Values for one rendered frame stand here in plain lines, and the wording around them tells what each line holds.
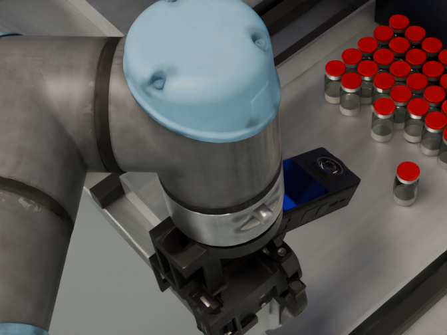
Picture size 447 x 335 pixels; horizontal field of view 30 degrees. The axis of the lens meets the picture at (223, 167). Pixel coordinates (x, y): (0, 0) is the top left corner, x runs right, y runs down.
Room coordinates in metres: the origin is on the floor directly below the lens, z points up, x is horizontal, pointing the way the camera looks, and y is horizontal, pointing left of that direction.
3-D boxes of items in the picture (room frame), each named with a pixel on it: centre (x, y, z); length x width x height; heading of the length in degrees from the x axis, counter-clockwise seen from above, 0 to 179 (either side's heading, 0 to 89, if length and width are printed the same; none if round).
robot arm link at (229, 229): (0.29, 0.00, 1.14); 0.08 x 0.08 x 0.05
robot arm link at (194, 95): (0.29, 0.01, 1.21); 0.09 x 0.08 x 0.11; 76
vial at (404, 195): (0.41, -0.17, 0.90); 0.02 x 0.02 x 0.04
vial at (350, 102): (0.52, -0.14, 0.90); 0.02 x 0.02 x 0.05
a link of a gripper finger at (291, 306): (0.28, -0.03, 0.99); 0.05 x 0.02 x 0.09; 32
